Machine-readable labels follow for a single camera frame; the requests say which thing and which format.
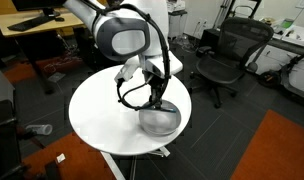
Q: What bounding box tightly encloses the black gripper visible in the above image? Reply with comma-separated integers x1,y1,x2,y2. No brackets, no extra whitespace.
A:
144,68,170,109

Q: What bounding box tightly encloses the grey metal bowl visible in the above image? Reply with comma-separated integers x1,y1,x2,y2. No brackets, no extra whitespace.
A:
138,105,182,136

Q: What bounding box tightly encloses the black mesh office chair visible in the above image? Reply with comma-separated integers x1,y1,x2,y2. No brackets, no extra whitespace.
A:
190,17,276,109

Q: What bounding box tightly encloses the black box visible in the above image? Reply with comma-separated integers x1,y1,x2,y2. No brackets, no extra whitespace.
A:
200,28,226,58

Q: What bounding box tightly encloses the black computer tower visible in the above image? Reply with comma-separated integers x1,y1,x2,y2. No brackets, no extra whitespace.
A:
73,28,100,69

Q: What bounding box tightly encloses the grey floor plate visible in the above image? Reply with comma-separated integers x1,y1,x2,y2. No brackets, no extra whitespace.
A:
46,71,67,84

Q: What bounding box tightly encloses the metal tripod stand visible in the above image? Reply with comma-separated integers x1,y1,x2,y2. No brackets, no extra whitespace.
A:
218,0,260,22

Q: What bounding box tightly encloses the small white paper tag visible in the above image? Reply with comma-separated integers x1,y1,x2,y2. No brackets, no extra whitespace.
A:
55,153,66,164

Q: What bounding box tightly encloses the black kick scooter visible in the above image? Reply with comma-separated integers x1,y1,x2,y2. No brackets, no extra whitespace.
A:
256,48,304,104

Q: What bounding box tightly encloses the clear plastic bottle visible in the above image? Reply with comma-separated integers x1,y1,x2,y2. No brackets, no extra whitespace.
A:
25,123,54,136

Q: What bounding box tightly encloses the white cabinet desk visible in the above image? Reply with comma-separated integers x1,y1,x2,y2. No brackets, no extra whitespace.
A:
248,16,304,94

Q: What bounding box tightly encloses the black keyboard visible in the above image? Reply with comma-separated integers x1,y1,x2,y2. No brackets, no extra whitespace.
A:
6,14,56,33

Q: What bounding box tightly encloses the green box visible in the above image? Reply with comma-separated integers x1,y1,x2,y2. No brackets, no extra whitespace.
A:
281,18,295,29

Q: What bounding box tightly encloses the light wooden desk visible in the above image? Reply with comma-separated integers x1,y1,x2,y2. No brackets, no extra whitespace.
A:
0,6,86,94

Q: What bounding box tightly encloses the black computer monitor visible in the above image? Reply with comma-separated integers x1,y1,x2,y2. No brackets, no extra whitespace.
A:
11,0,68,18

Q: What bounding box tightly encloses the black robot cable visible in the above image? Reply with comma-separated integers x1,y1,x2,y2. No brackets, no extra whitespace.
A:
105,3,173,112

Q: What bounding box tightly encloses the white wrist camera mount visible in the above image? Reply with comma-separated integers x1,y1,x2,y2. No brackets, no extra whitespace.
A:
114,63,137,85

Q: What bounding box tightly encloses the black clamp orange handle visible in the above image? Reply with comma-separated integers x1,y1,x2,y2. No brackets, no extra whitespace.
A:
0,128,47,150

